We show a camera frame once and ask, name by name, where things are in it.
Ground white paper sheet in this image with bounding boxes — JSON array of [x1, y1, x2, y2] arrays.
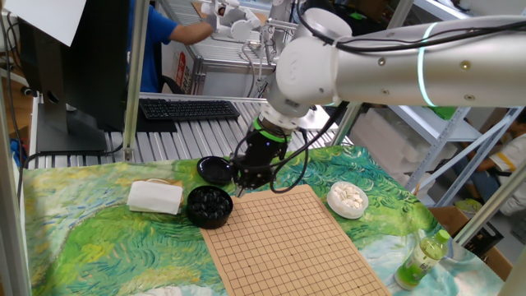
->
[[3, 0, 87, 47]]

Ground bare forearm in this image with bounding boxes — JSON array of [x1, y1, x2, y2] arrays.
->
[[170, 21, 215, 46]]

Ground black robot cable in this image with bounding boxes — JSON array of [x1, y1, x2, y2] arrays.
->
[[232, 0, 526, 195]]

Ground black desk mat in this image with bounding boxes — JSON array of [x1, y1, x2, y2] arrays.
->
[[135, 107, 178, 133]]

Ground green cloth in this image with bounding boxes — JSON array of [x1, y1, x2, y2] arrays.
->
[[427, 105, 457, 120]]

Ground black bowl of black stones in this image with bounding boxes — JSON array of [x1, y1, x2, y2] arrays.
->
[[187, 184, 234, 230]]

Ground grey metal shelf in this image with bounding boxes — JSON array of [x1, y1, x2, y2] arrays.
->
[[385, 0, 526, 206]]

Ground cardboard box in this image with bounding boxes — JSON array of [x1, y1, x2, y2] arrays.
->
[[427, 205, 514, 283]]

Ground white haptic control device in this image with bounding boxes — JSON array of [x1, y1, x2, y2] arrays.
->
[[200, 0, 303, 83]]

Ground person in white shirt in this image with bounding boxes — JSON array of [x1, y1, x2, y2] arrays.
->
[[459, 110, 526, 215]]

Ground black keyboard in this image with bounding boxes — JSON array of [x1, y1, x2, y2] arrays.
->
[[138, 98, 241, 122]]

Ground black monitor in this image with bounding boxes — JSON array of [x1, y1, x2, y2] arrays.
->
[[16, 0, 131, 154]]

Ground aluminium workbench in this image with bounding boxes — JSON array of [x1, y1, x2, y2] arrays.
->
[[158, 0, 280, 99]]

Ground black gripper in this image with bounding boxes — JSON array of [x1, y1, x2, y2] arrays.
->
[[230, 132, 289, 199]]

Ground red white sign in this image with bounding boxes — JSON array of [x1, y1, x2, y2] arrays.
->
[[175, 51, 188, 90]]

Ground black bowl lid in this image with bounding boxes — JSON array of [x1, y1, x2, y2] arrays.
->
[[196, 155, 236, 185]]

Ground brown board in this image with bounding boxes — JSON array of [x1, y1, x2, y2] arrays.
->
[[191, 1, 268, 25]]

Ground person in blue shirt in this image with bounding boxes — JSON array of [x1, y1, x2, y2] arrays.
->
[[127, 0, 180, 94]]

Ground painted landscape tablecloth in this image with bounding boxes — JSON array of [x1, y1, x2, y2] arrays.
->
[[22, 144, 506, 296]]

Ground aluminium frame post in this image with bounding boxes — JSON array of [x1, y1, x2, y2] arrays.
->
[[122, 0, 151, 162], [330, 0, 415, 147], [454, 164, 526, 247], [0, 81, 32, 296]]

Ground tan go board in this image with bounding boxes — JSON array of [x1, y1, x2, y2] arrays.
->
[[200, 183, 391, 296]]

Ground white foam blocks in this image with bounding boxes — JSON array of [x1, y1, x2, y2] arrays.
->
[[348, 107, 459, 186]]

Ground black power cable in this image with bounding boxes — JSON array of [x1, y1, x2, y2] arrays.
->
[[16, 141, 124, 198]]

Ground green tea bottle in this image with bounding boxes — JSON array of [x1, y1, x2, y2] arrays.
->
[[393, 229, 451, 292]]

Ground black office chair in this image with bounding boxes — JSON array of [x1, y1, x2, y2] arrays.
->
[[147, 12, 185, 95]]

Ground white bowl of white stones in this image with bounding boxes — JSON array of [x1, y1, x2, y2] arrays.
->
[[326, 180, 370, 220]]

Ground black plastic crate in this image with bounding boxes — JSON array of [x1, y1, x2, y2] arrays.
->
[[464, 221, 505, 260]]

